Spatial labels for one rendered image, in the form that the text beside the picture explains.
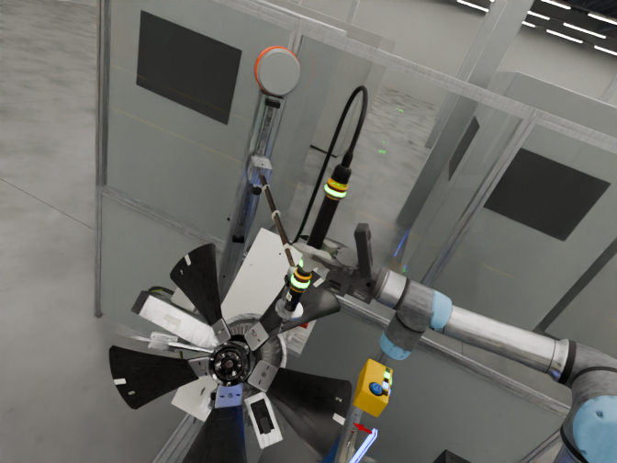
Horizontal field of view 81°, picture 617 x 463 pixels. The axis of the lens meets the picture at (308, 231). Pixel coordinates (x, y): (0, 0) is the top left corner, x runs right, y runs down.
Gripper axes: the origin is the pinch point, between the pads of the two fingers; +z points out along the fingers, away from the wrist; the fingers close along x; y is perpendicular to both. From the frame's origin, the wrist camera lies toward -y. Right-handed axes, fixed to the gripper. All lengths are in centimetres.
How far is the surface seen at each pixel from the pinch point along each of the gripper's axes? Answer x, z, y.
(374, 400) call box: 21, -40, 60
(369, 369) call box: 32, -35, 59
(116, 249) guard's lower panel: 71, 112, 102
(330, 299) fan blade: 15.1, -11.3, 24.0
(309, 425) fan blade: -7, -20, 48
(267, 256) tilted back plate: 38, 16, 36
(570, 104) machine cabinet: 253, -112, -46
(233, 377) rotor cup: -6.3, 4.0, 45.8
